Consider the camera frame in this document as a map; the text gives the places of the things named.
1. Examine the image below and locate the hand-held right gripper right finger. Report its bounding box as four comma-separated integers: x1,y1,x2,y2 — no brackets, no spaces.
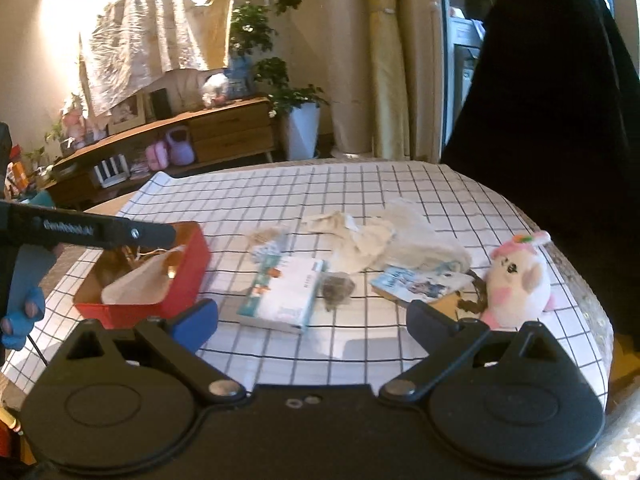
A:
378,300,571,403

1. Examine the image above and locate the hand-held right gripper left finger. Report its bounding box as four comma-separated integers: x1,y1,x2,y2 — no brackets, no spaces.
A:
65,298,247,403

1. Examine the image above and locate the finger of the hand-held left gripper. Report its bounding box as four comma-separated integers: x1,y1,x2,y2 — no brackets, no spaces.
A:
114,217,179,252

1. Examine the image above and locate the illustrated booklet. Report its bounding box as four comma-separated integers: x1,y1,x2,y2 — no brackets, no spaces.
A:
371,264,475,305

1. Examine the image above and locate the red box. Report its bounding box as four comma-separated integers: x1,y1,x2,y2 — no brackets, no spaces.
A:
74,220,212,332

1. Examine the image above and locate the white towel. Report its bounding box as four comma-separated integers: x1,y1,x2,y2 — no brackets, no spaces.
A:
367,199,474,274

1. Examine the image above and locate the teal printed packet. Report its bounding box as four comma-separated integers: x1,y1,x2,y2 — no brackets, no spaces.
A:
250,241,292,268

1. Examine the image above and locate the small clear snack packet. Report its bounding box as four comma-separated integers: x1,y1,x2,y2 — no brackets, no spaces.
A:
248,226,290,247

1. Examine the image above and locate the beige cloth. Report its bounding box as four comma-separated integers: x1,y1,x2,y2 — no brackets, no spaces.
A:
304,211,397,274

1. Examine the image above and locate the person's left hand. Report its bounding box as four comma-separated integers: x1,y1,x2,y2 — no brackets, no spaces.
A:
0,246,59,352

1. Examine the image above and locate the brown cardboard piece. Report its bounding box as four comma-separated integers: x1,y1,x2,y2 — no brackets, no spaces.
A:
427,291,484,322

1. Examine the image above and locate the orange packet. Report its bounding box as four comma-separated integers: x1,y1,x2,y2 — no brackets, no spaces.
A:
9,145,32,194

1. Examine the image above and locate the white slatted rack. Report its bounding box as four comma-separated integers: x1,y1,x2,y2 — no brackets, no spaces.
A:
94,156,132,185

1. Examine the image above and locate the pink bag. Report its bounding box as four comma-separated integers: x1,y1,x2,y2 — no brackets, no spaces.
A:
144,140,170,170

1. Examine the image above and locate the pink white plush toy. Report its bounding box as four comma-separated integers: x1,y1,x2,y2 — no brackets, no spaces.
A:
478,229,557,332

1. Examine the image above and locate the white teal medicine box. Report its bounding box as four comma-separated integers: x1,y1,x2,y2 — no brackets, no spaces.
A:
236,255,326,335

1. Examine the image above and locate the pink doll figure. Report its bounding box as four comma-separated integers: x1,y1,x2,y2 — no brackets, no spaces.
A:
62,105,89,147

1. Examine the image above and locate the wooden sideboard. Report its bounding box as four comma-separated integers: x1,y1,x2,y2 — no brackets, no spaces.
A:
37,97,282,211

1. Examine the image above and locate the checked tablecloth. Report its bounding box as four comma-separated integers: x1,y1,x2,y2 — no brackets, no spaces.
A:
1,159,612,413

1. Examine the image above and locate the white fluffy plush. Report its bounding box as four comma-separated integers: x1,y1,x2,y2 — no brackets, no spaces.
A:
201,73,230,108

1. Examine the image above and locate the blue vase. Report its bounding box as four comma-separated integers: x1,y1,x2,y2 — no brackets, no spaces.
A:
227,55,254,99

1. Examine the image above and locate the white plant pot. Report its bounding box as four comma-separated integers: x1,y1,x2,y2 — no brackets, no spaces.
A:
279,102,322,161

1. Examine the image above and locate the black garment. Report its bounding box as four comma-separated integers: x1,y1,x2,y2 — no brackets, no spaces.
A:
440,0,640,352

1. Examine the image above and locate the tall green plant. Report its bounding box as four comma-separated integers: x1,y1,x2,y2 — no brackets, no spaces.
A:
227,0,332,117

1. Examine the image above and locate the beige curtain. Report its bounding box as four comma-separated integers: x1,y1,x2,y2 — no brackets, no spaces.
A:
357,0,447,162

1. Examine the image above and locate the glass door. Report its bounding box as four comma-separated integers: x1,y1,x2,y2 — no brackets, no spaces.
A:
440,0,503,157

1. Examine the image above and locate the dark brown hair tie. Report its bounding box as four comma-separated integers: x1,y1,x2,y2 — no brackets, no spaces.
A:
457,270,496,317

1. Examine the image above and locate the black cable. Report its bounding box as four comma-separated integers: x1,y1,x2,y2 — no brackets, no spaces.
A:
26,334,49,367

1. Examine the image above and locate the black frame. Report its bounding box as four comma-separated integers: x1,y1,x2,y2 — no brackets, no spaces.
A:
149,88,172,120

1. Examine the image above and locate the white wall cloth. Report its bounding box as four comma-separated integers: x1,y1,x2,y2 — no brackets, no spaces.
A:
77,0,240,117

